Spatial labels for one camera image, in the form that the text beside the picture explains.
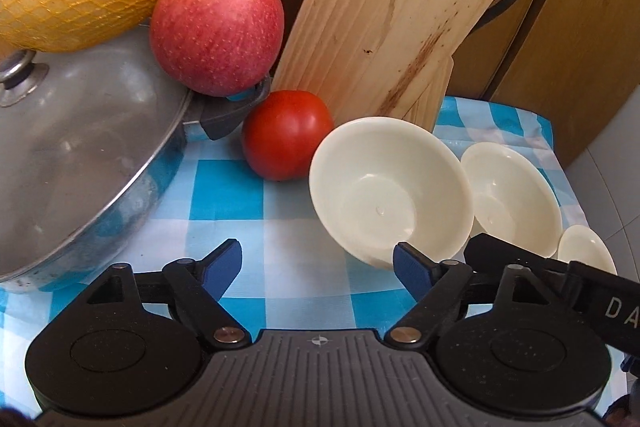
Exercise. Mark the red apple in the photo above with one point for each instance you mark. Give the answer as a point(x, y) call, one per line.
point(215, 27)

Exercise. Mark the wooden cabinet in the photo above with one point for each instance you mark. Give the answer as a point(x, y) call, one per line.
point(575, 32)

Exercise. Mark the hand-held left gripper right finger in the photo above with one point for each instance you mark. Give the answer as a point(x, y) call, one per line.
point(412, 269)

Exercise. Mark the wooden knife block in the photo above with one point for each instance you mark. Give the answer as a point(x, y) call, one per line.
point(390, 17)

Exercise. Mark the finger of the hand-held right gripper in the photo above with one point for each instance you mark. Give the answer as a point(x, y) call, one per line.
point(500, 252)

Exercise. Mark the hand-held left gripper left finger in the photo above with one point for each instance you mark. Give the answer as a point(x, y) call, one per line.
point(222, 264)

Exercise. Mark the blue checkered tablecloth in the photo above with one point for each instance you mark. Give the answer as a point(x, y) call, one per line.
point(300, 252)

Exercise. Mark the red tomato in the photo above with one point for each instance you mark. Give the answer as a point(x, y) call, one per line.
point(285, 134)

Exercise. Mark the cream bowl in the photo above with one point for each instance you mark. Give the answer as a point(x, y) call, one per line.
point(515, 202)
point(380, 197)
point(585, 249)

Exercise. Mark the glass pot lid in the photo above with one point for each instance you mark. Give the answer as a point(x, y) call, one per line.
point(75, 147)

